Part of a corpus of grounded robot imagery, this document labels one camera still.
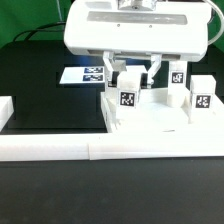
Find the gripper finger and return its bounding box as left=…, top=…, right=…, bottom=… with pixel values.
left=103, top=51, right=126, bottom=89
left=141, top=54, right=162, bottom=88

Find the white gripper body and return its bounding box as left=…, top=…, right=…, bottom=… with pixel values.
left=64, top=0, right=212, bottom=62

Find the white square tabletop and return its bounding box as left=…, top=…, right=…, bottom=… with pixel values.
left=101, top=88, right=224, bottom=134

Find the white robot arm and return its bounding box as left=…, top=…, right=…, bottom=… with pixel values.
left=64, top=0, right=211, bottom=62

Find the white base AprilTag sheet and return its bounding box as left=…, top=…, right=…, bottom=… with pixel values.
left=60, top=66, right=112, bottom=84

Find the white U-shaped obstacle fence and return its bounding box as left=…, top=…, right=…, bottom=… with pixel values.
left=0, top=96, right=224, bottom=161

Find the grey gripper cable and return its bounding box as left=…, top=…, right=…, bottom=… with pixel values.
left=202, top=0, right=224, bottom=46

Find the thin light cable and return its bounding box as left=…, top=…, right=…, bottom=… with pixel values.
left=56, top=0, right=65, bottom=24

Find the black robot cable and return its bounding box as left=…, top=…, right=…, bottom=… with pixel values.
left=12, top=21, right=67, bottom=42

